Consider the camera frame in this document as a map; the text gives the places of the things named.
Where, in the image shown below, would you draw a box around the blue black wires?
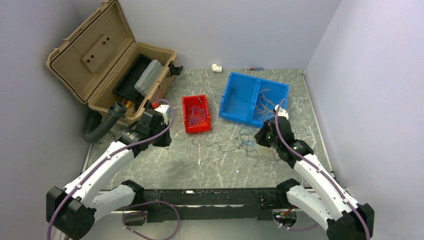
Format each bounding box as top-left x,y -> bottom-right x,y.
172,124 -> 281,167

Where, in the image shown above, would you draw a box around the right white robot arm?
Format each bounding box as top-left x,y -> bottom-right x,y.
254,116 -> 375,240

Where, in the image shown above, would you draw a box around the white pipe elbow fitting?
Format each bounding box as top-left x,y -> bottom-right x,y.
211,63 -> 223,73

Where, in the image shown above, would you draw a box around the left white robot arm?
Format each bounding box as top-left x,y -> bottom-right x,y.
46,104 -> 175,240

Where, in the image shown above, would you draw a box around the blue plastic bin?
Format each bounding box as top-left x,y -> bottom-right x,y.
218,72 -> 290,128

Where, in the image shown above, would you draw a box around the black toolbox tray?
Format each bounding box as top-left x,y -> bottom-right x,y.
113,54 -> 152,105

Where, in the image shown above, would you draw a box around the red plastic bin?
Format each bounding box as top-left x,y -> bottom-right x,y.
182,94 -> 212,134

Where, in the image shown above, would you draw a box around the grey plastic case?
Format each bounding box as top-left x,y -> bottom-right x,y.
134,59 -> 164,97

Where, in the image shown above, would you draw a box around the red blue screwdriver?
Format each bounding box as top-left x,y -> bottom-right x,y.
249,67 -> 265,71

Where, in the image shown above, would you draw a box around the tan plastic toolbox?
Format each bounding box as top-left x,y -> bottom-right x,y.
45,0 -> 177,125

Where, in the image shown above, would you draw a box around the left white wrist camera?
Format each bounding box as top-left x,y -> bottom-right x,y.
152,102 -> 174,125

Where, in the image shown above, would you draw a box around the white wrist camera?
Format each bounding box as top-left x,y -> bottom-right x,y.
273,105 -> 289,120
152,102 -> 174,125

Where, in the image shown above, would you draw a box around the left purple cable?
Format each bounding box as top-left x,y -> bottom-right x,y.
46,98 -> 175,240

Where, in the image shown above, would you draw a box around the purple cable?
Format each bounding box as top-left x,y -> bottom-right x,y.
274,98 -> 372,240
46,98 -> 175,240

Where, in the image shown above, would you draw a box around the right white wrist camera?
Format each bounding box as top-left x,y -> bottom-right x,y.
273,105 -> 289,120

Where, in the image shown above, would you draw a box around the grey corrugated hose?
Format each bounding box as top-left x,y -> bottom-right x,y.
82,101 -> 127,144

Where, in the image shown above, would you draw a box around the aluminium frame rail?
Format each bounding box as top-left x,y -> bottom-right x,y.
52,142 -> 115,240

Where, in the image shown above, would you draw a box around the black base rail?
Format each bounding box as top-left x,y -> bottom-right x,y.
110,188 -> 299,223

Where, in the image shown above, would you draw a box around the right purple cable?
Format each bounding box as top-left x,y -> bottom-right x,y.
274,98 -> 372,240

